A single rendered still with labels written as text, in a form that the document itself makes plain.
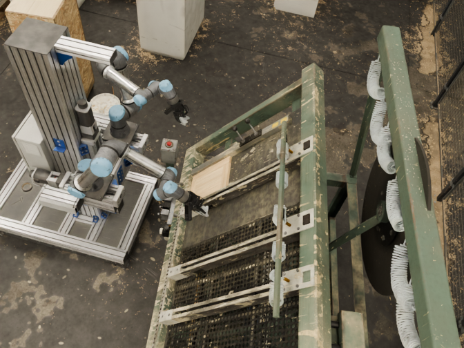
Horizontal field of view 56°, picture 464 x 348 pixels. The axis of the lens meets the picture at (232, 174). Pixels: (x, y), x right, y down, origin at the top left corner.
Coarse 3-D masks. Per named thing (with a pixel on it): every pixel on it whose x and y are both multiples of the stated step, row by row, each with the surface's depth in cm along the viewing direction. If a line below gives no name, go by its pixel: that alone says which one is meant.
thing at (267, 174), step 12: (276, 144) 234; (300, 144) 238; (312, 144) 231; (264, 168) 258; (276, 168) 249; (288, 168) 248; (240, 180) 271; (252, 180) 261; (264, 180) 260; (216, 192) 285; (228, 192) 275; (240, 192) 273; (204, 204) 290; (216, 204) 288; (192, 216) 305
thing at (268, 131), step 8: (280, 120) 276; (288, 120) 270; (264, 128) 284; (272, 128) 278; (280, 128) 276; (264, 136) 284; (248, 144) 293; (224, 152) 308; (232, 152) 301; (208, 160) 320; (216, 160) 311; (200, 168) 322
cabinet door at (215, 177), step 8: (224, 160) 307; (208, 168) 318; (216, 168) 310; (224, 168) 301; (200, 176) 321; (208, 176) 314; (216, 176) 305; (224, 176) 297; (192, 184) 325; (200, 184) 316; (208, 184) 308; (216, 184) 300; (224, 184) 292; (200, 192) 311; (208, 192) 304
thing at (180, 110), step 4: (180, 100) 281; (176, 104) 280; (180, 104) 280; (184, 104) 287; (176, 108) 284; (180, 108) 283; (184, 108) 284; (176, 112) 284; (180, 112) 283; (184, 112) 285; (176, 116) 287; (180, 116) 288; (184, 116) 285
